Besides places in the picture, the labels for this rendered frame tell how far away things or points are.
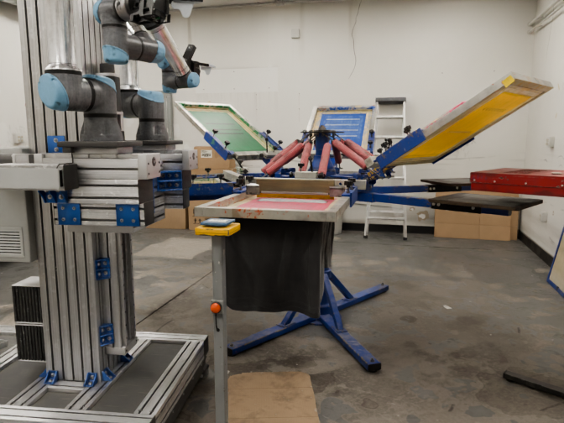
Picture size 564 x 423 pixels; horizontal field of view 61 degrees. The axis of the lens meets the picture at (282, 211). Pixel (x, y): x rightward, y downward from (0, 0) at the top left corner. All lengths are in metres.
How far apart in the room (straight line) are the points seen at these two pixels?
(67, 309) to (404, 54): 5.33
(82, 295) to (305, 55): 5.14
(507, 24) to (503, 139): 1.36
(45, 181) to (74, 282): 0.56
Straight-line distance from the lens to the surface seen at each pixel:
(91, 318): 2.24
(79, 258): 2.19
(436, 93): 6.58
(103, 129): 1.86
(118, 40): 1.63
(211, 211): 1.98
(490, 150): 6.63
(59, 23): 1.84
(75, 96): 1.81
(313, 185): 2.45
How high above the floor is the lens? 1.28
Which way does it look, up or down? 9 degrees down
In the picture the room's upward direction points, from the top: straight up
